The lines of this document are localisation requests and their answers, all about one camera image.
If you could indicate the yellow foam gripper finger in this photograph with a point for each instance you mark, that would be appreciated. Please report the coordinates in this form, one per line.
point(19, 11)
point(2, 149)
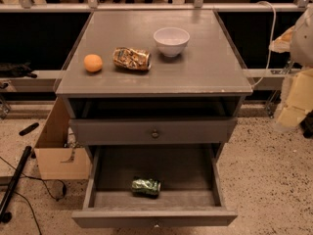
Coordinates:
point(296, 99)
point(282, 43)

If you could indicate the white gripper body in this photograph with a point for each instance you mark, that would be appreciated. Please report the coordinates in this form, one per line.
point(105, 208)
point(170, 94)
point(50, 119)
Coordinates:
point(303, 44)

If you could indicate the crushed green can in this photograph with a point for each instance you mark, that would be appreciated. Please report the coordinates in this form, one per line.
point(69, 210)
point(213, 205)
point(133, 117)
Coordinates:
point(147, 187)

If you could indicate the closed grey upper drawer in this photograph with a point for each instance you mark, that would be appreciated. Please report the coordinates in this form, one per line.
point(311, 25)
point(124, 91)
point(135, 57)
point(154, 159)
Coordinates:
point(152, 131)

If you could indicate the open grey bottom drawer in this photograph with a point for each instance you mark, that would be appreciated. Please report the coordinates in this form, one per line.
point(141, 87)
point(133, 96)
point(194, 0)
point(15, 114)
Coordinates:
point(190, 192)

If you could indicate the grey wooden drawer cabinet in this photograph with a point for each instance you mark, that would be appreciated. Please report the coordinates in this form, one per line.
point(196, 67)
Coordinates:
point(205, 81)

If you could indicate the crushed brown can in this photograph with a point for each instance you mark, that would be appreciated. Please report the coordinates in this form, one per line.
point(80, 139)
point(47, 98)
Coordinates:
point(132, 59)

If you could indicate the white bowl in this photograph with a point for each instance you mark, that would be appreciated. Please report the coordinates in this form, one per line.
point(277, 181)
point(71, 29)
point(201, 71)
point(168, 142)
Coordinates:
point(171, 41)

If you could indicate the orange fruit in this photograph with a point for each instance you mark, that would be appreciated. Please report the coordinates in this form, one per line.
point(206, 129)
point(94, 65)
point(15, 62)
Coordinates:
point(93, 63)

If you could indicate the cardboard box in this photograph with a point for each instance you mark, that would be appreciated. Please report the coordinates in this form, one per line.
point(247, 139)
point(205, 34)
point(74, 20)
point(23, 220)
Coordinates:
point(58, 154)

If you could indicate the black object on ledge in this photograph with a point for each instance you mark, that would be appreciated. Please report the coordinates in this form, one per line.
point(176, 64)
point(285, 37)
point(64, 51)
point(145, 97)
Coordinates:
point(16, 70)

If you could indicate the small black floor object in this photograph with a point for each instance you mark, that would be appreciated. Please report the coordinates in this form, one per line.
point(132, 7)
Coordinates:
point(28, 129)

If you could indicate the black pole on floor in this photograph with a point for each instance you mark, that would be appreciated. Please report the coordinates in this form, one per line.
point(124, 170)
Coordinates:
point(5, 216)

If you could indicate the metal railing frame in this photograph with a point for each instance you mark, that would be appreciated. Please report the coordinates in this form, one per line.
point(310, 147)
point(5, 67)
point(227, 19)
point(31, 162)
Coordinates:
point(41, 6)

